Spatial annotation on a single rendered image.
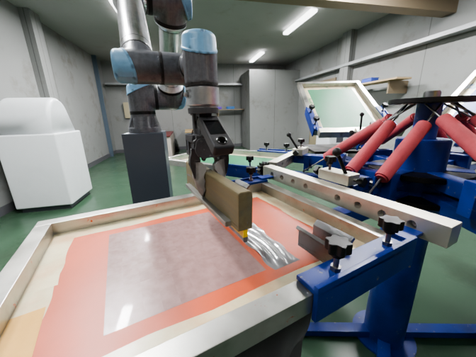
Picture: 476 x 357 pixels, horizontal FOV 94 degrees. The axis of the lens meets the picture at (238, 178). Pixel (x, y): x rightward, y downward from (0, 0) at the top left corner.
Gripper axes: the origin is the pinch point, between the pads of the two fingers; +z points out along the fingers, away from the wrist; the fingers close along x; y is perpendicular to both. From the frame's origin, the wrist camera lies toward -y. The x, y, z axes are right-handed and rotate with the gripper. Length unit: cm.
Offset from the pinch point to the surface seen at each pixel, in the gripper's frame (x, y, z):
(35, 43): 124, 506, -144
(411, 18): -471, 205, -172
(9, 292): 39.2, -3.5, 10.2
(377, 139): -75, 4, -7
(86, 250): 29.9, 11.1, 13.6
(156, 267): 15.5, -4.7, 13.5
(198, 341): 13.3, -27.8, 9.9
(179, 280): 12.1, -11.1, 13.5
